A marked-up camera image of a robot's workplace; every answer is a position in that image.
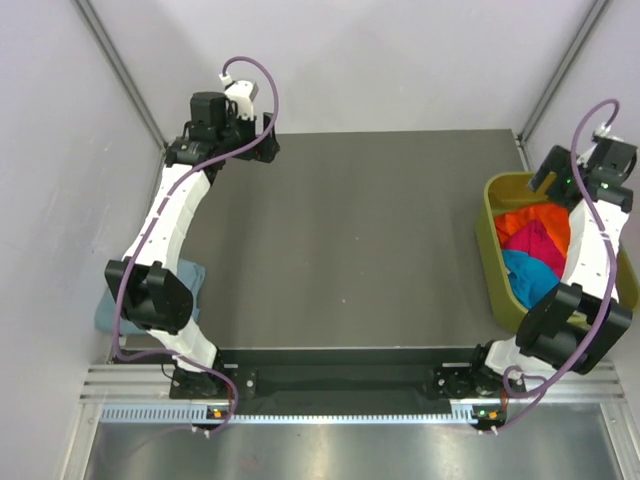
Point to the right aluminium corner post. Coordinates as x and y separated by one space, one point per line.
586 28

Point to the slotted grey cable duct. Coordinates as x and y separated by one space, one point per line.
464 414

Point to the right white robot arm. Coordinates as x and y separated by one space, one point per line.
573 325

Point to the olive green plastic bin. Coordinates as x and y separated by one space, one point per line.
503 193

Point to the magenta t shirt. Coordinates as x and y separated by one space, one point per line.
533 240

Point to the aluminium frame rail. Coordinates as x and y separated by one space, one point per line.
131 383

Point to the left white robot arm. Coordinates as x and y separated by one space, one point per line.
145 284

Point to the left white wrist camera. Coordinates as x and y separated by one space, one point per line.
242 94

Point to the orange t shirt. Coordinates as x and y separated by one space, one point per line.
554 218

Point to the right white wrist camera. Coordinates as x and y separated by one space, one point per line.
603 134

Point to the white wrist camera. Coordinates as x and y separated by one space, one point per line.
603 134
242 94

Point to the left aluminium corner post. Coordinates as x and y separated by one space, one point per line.
92 20

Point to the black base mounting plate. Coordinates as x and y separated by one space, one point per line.
345 380

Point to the blue t shirt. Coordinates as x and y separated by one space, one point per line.
529 278

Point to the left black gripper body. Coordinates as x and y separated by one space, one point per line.
235 128

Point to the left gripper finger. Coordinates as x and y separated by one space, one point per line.
246 153
269 146

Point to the folded grey-blue t shirt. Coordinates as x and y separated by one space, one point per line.
190 273

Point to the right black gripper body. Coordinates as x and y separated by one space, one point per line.
584 171

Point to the aluminium corner post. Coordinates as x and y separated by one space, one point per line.
586 28
92 20

